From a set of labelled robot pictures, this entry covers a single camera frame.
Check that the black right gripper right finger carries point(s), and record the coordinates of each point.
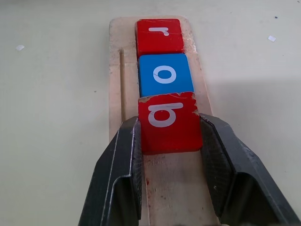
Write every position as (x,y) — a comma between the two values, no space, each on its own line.
(244,174)

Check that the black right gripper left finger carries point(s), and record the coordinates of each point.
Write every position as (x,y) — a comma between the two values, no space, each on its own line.
(113,179)

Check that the red letter b block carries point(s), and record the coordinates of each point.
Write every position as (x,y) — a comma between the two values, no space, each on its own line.
(172,131)

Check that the long wooden letter tray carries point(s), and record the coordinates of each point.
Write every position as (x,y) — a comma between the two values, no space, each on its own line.
(176,183)

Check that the blue letter o block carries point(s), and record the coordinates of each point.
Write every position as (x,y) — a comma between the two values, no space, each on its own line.
(164,74)

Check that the red letter r block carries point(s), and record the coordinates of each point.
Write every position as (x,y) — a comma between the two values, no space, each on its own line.
(158,36)

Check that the small white paper scrap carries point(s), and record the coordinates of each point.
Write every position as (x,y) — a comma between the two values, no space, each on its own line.
(272,38)

